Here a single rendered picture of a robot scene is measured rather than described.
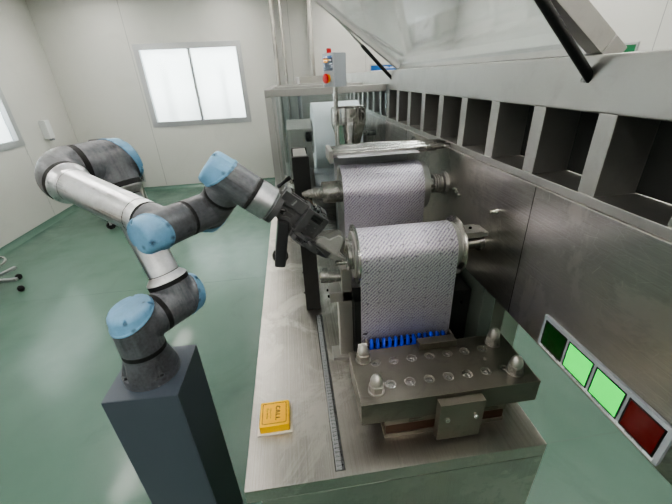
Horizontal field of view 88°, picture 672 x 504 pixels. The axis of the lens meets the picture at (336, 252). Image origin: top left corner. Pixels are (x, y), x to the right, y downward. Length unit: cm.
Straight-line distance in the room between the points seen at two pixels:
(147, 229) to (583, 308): 76
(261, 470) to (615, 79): 93
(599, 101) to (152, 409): 119
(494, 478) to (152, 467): 97
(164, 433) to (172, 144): 575
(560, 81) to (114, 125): 654
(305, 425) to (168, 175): 611
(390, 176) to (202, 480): 111
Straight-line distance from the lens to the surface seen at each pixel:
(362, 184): 99
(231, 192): 73
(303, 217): 74
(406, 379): 84
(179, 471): 136
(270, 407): 95
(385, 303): 87
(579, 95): 71
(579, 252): 70
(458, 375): 87
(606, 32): 73
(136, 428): 122
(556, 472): 211
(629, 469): 227
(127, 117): 676
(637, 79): 64
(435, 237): 84
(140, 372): 111
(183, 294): 110
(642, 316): 64
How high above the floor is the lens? 164
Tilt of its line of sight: 27 degrees down
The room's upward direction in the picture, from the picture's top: 3 degrees counter-clockwise
